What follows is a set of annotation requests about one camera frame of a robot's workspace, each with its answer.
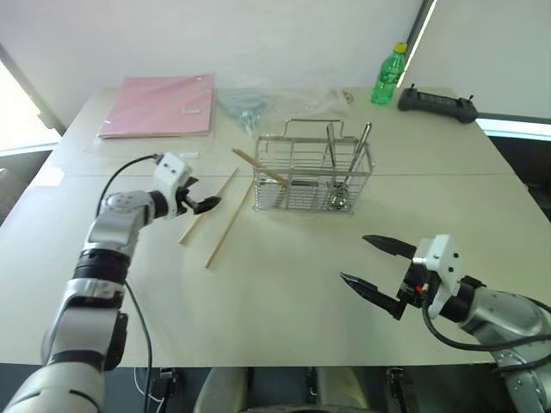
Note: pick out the black table clamp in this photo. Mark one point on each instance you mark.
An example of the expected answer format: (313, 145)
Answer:
(397, 385)
(168, 385)

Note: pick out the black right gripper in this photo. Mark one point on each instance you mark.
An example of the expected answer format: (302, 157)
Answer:
(414, 284)

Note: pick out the empty clear plastic bag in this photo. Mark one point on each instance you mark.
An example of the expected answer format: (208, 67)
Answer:
(314, 101)

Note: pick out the wooden chopstick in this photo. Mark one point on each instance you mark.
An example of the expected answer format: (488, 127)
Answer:
(206, 211)
(228, 228)
(258, 166)

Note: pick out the black handheld controller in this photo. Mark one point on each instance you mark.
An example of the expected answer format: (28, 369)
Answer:
(435, 103)

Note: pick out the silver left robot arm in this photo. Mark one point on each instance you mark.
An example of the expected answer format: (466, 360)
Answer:
(111, 229)

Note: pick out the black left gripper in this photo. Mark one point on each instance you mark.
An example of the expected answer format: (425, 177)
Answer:
(185, 201)

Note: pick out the pink document folder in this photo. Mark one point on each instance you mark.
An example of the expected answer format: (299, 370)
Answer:
(159, 107)

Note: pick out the pale rounded robot leg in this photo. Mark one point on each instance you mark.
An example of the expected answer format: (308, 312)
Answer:
(221, 391)
(342, 389)

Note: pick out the dark window frame post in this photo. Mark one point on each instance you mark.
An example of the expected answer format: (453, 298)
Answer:
(419, 38)

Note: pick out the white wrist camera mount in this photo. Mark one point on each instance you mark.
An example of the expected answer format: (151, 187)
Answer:
(170, 170)
(445, 263)

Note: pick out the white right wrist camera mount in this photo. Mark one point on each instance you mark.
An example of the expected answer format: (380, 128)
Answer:
(445, 263)

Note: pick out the metal spoon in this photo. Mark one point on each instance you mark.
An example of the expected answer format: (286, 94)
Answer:
(360, 146)

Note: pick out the green plastic bottle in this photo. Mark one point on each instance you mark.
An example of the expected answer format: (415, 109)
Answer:
(387, 79)

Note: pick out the clear bag of screws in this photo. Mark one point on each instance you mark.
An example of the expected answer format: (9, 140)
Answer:
(243, 109)

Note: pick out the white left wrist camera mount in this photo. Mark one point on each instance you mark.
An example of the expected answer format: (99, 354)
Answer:
(170, 170)

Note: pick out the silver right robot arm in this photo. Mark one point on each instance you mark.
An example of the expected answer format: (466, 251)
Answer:
(508, 314)

